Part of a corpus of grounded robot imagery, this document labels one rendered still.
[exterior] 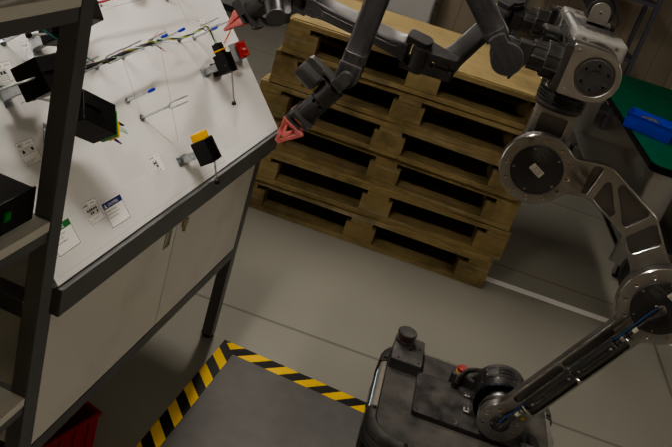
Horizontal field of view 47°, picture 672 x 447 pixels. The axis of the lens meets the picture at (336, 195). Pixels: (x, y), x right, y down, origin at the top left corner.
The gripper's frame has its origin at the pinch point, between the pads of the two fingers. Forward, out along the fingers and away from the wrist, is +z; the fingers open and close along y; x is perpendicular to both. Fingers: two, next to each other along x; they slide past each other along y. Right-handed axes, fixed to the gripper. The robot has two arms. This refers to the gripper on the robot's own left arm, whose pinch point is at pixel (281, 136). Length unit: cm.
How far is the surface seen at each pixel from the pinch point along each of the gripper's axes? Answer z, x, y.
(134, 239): 25.5, -7.4, 41.0
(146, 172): 21.1, -16.7, 24.9
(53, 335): 43, -5, 61
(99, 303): 43, -2, 43
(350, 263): 78, 74, -138
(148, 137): 18.3, -22.6, 17.3
